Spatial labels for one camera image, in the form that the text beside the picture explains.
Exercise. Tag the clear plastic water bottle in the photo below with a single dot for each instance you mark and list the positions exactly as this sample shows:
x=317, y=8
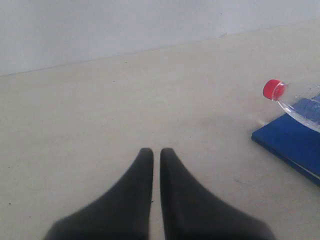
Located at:
x=300, y=100

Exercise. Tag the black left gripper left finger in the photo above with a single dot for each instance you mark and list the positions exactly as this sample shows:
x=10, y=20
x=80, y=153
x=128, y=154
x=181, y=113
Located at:
x=122, y=213

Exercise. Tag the blue notebook binder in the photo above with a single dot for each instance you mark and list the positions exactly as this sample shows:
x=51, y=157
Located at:
x=295, y=144

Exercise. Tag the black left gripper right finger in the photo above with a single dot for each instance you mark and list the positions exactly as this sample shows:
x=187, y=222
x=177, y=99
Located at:
x=191, y=212

